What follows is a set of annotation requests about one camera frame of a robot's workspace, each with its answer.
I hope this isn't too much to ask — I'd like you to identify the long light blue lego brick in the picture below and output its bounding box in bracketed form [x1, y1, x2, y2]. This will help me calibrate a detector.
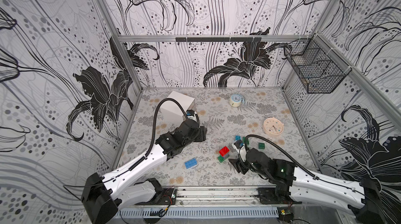
[184, 158, 198, 169]

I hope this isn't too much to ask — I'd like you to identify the red lego brick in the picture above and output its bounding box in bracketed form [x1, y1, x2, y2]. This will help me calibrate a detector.
[219, 146, 230, 157]

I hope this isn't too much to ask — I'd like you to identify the long green lego brick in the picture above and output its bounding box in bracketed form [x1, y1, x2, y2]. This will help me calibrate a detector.
[217, 155, 228, 163]

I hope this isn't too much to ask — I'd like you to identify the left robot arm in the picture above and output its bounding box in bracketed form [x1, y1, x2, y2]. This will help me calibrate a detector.
[79, 98, 207, 224]

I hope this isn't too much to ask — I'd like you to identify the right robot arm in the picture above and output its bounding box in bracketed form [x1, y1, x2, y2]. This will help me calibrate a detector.
[229, 134, 386, 224]

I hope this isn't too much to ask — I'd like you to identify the white mini drawer cabinet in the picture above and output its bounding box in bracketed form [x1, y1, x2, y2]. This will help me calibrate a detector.
[160, 91, 195, 126]

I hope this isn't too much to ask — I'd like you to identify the large pink round clock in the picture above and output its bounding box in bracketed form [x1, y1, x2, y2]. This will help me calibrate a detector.
[262, 117, 284, 137]

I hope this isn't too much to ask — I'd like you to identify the small blue cream alarm clock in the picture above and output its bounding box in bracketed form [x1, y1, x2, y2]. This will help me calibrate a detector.
[229, 94, 245, 108]

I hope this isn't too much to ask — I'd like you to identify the white slotted cable duct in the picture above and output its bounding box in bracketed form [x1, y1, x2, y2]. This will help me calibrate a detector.
[116, 207, 280, 219]

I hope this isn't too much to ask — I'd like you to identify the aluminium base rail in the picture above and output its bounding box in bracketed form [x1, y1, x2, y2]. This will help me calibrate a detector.
[112, 185, 302, 209]

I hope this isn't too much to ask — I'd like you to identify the black wall hook bar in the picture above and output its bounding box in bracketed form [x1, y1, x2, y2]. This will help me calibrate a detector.
[175, 37, 262, 42]

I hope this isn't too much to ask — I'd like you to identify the black wire wall basket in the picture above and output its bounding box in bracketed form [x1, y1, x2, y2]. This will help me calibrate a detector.
[284, 38, 352, 94]

